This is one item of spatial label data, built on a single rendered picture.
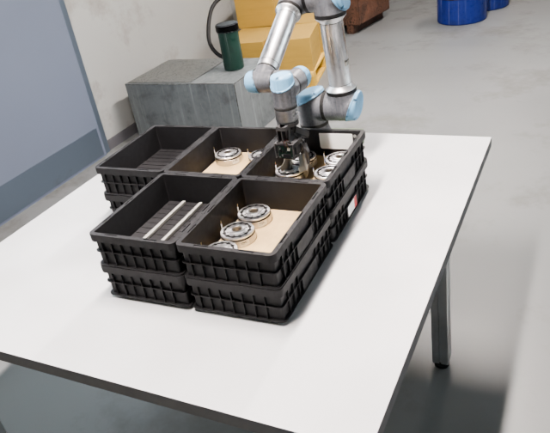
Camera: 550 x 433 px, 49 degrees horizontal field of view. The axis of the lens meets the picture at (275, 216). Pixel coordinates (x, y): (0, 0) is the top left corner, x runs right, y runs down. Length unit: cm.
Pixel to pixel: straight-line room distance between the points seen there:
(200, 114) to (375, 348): 344
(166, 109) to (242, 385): 363
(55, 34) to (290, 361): 359
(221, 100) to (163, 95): 52
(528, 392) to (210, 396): 132
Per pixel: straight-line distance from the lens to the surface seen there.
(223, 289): 166
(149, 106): 502
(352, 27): 735
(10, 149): 443
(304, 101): 242
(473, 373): 250
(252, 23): 631
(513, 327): 271
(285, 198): 189
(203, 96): 469
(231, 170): 225
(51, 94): 467
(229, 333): 167
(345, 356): 155
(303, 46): 561
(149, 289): 184
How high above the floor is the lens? 175
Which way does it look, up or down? 29 degrees down
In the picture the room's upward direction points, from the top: 10 degrees counter-clockwise
